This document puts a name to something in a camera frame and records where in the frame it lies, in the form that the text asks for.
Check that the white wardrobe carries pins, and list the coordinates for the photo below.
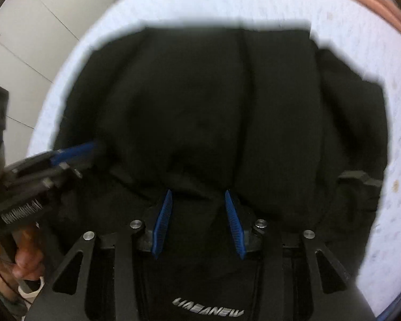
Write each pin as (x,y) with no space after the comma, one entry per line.
(30,33)

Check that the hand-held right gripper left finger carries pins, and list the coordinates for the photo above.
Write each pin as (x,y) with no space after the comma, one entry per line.
(162,224)

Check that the person's left hand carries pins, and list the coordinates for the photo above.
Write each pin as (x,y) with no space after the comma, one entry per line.
(28,257)

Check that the bed with white dotted sheet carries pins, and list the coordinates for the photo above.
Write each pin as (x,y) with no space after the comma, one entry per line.
(399,123)

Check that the black hooded jacket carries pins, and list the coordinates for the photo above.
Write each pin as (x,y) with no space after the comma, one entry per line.
(204,107)

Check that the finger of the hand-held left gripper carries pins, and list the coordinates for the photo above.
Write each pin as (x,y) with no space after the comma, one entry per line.
(66,175)
(73,152)

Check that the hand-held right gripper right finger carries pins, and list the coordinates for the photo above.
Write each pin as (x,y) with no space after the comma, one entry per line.
(234,224)

